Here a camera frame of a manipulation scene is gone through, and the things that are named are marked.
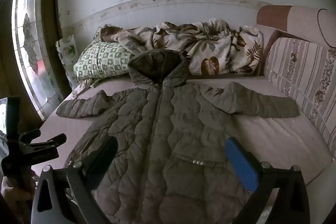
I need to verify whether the pink sofa bed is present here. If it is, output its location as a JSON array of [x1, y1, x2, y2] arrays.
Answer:
[[30, 5, 336, 224]]

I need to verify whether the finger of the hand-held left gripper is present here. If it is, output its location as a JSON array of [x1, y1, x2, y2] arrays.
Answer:
[[22, 133, 67, 161], [18, 130, 42, 143]]

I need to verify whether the olive quilted hooded jacket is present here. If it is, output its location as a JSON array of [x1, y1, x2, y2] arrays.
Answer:
[[56, 49, 300, 224]]

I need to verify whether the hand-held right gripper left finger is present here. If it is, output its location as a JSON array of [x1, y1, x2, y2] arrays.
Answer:
[[31, 136, 118, 224]]

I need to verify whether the stained glass window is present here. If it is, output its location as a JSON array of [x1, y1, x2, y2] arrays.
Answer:
[[12, 0, 63, 121]]

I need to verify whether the white leaf print pillow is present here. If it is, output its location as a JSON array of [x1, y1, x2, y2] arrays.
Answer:
[[56, 35, 78, 89]]

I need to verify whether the person's left hand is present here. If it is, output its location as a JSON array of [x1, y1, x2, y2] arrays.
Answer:
[[0, 172, 36, 203]]

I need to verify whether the leaf print blanket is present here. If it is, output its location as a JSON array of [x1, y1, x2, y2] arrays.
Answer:
[[100, 18, 263, 75]]

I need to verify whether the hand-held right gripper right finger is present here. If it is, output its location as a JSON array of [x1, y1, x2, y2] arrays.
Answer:
[[225, 137, 311, 224]]

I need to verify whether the striped floral sofa cushion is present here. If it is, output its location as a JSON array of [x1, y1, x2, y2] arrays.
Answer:
[[264, 38, 336, 159]]

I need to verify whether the green checked pillow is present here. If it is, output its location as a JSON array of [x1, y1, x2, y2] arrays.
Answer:
[[73, 27, 134, 80]]

